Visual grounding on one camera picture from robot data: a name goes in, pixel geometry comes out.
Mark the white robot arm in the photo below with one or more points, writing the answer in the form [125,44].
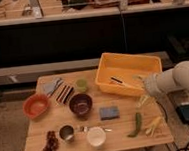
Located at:
[173,83]

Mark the orange plastic bowl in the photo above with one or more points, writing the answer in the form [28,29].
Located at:
[35,105]

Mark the striped dark cloth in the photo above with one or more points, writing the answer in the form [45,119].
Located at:
[64,94]

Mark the white paper cup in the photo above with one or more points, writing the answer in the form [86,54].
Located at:
[96,137]

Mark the red grapes bunch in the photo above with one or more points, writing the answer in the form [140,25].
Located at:
[51,142]

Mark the wooden shelf bench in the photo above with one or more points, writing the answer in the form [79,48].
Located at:
[30,73]

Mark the yellow plastic bin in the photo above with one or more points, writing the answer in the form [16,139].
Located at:
[124,67]

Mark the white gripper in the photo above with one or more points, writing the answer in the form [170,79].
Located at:
[150,85]

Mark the dark utensil in bin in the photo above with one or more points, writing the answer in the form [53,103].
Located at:
[120,82]

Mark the dark purple bowl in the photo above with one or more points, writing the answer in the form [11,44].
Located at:
[80,105]

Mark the green chili pepper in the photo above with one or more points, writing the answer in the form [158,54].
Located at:
[138,125]

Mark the grey folded cloth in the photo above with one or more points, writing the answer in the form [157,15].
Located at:
[50,87]

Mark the small green cup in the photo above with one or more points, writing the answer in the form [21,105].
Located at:
[81,85]

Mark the metal measuring cup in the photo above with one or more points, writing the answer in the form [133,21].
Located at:
[67,133]

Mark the blue sponge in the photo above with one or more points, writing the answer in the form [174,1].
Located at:
[108,113]

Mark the yellow corn toy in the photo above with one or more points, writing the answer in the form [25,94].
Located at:
[152,126]

